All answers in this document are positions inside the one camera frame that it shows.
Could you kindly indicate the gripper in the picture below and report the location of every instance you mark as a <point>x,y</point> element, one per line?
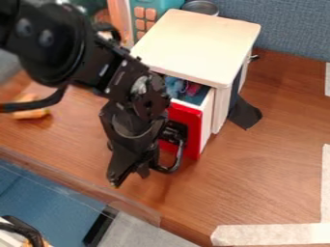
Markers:
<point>131,131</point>

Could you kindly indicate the drawer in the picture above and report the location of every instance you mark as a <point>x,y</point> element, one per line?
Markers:
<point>189,119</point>

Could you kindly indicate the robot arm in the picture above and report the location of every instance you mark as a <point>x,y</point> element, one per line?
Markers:
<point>51,41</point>

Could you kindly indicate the blue cloth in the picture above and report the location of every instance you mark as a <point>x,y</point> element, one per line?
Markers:
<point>175,86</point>

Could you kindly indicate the yellow toy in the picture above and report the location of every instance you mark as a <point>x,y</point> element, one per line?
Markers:
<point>29,111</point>

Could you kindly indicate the black tape strip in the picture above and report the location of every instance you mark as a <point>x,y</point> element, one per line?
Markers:
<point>244,112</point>

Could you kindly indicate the cabinet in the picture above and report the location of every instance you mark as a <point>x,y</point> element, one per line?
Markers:
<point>197,45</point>

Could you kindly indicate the white tape strip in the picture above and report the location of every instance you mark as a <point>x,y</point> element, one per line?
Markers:
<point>268,233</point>

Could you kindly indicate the teal toy with orange buttons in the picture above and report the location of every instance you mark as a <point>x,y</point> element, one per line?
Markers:
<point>148,16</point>

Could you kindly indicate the silver can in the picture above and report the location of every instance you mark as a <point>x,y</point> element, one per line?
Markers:
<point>200,7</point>

